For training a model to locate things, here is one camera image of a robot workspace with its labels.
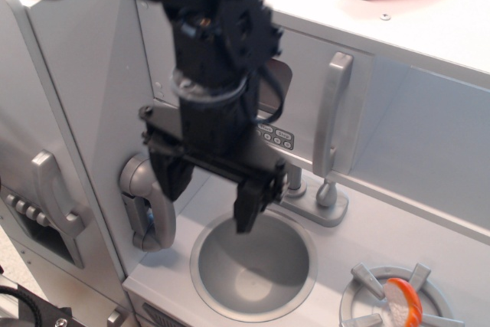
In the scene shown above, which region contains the grey fridge dispenser panel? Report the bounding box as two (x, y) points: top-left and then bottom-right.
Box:
(1, 186), (84, 269)

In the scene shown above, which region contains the white toy kitchen cabinet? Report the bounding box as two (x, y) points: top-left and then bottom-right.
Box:
(1, 0), (489, 326)

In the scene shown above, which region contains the white toy microwave door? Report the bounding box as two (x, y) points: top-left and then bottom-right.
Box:
(133, 0), (374, 175)

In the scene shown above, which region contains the grey round toy sink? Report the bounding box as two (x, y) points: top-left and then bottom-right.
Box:
(190, 211), (318, 322)

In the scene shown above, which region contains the grey toy faucet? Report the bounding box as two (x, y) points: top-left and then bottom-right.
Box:
(276, 164), (349, 227)

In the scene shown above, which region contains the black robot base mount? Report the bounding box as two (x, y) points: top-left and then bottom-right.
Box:
(1, 275), (77, 326)

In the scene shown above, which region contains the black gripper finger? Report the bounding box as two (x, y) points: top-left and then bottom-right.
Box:
(234, 179), (279, 234)
(149, 143), (194, 201)

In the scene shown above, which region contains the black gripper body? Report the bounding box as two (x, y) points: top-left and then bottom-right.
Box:
(139, 95), (286, 201)

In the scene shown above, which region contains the orange salmon sushi toy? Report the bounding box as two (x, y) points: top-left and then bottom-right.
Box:
(383, 278), (423, 327)

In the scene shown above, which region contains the grey toy stove burner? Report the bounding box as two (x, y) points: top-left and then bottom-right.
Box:
(339, 263), (465, 326)

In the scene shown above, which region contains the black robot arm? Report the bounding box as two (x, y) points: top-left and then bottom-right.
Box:
(139, 0), (286, 234)

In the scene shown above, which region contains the grey toy fridge handle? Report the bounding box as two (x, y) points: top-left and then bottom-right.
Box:
(31, 149), (91, 239)

